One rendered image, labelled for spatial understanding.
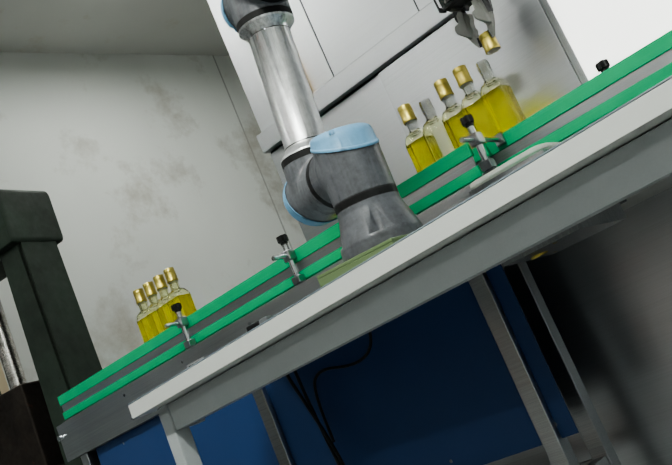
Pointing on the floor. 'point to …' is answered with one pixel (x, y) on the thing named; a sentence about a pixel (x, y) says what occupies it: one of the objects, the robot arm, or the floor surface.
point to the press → (38, 331)
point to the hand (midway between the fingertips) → (486, 37)
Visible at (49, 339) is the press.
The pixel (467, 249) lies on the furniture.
